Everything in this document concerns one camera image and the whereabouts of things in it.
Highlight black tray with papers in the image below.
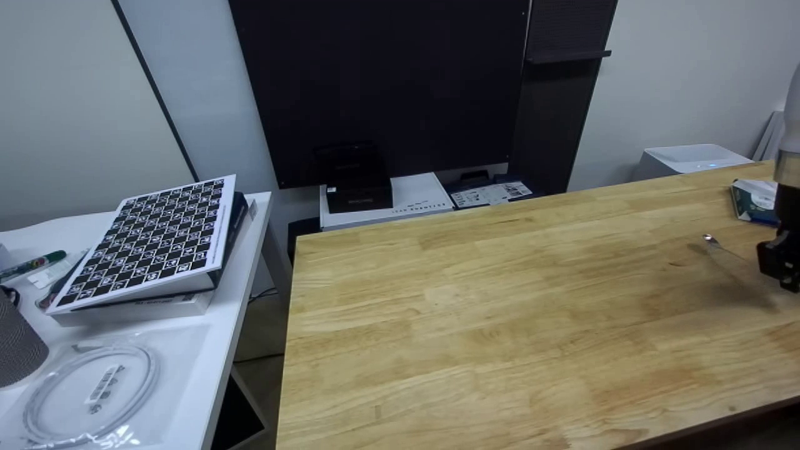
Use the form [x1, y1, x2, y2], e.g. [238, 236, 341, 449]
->
[444, 170, 536, 209]

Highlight small black box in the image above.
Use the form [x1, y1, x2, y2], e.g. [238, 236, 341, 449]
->
[324, 177, 394, 215]

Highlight metal spoon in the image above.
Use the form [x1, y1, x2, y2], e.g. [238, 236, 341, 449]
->
[702, 233, 746, 261]

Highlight white side table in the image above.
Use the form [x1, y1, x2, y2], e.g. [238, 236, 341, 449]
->
[0, 191, 294, 450]

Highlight checkered calibration board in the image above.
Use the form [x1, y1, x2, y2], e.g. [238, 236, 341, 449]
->
[46, 174, 238, 315]

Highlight large black panel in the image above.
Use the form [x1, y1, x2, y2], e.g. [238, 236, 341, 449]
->
[227, 0, 533, 190]

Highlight white marker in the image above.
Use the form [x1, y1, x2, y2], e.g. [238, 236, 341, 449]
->
[27, 250, 89, 290]

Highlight grey fabric speaker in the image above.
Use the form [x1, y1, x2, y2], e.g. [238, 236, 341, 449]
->
[0, 286, 50, 389]

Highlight green marker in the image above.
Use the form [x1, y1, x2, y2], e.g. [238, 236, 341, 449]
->
[0, 249, 68, 283]

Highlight black pegboard with shelf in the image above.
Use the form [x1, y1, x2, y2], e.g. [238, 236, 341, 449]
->
[509, 0, 619, 195]

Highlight leaning white boards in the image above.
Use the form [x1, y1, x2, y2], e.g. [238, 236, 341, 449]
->
[752, 110, 788, 163]

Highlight green and white tissue packet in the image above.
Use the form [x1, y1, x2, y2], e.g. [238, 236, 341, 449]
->
[729, 179, 782, 226]

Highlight white cardboard box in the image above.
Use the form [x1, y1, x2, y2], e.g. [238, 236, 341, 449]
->
[319, 172, 454, 231]

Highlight white appliance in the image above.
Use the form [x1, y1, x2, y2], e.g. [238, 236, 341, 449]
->
[631, 143, 754, 183]

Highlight bagged coil of white cable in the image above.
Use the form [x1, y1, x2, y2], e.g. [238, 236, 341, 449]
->
[0, 324, 210, 450]

